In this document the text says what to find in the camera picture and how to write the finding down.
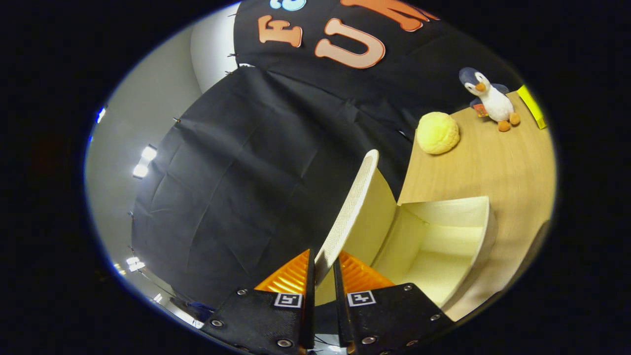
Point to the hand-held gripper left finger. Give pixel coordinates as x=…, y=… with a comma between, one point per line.
x=309, y=305

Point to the penguin plush toy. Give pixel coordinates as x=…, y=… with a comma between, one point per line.
x=493, y=101

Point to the cream storage box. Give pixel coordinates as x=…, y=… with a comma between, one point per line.
x=434, y=251

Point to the yellow round plush bun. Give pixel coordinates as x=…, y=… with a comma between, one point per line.
x=438, y=133

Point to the ceiling light panel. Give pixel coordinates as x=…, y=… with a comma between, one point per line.
x=144, y=161

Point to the yellow book red circle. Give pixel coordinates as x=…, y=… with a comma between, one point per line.
x=533, y=106

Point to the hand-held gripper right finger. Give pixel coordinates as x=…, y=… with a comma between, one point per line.
x=339, y=305

